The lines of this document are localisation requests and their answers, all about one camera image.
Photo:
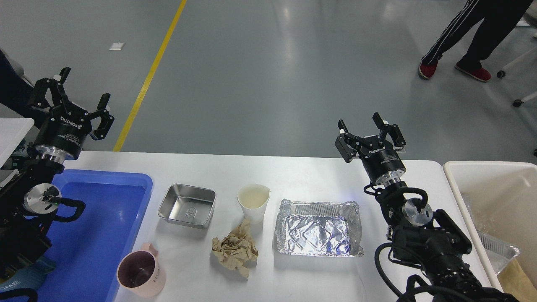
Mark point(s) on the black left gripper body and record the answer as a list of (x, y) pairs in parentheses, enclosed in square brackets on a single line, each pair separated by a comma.
[(64, 130)]

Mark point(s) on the crumpled brown paper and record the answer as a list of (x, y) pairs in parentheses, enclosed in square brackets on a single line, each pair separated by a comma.
[(236, 249)]

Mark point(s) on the white paper cup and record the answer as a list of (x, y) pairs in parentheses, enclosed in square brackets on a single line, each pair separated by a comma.
[(253, 199)]

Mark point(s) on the blue HOME mug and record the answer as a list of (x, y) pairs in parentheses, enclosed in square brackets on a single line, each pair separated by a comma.
[(32, 276)]

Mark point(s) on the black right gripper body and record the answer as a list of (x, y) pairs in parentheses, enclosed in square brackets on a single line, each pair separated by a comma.
[(379, 158)]

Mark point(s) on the white office chair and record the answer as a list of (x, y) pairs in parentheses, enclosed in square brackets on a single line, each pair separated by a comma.
[(530, 19)]

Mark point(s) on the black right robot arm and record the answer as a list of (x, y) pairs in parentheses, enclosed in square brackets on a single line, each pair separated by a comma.
[(418, 237)]

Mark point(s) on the person in dark jeans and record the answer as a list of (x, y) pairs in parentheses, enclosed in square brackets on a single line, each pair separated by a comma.
[(15, 91)]

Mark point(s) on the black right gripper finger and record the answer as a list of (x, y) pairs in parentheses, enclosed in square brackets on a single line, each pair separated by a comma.
[(349, 145), (387, 129)]

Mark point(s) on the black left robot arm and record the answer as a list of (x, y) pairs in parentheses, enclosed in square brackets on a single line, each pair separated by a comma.
[(30, 203)]

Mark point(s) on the square stainless steel tray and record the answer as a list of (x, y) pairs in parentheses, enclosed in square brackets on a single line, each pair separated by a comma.
[(188, 206)]

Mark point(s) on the white plastic bin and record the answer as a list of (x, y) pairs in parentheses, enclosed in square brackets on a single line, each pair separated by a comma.
[(499, 198)]

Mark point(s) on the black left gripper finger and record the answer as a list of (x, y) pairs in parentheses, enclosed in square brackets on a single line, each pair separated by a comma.
[(49, 93), (106, 120)]

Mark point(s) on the pink HOME mug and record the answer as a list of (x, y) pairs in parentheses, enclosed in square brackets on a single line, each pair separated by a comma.
[(141, 272)]

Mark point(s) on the aluminium foil container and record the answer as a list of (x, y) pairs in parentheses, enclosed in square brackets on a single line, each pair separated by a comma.
[(319, 229)]

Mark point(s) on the blue plastic tray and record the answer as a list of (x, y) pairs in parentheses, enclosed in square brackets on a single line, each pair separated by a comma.
[(88, 250)]

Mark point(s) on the white side table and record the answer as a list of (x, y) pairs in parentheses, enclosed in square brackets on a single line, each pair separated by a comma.
[(12, 131)]

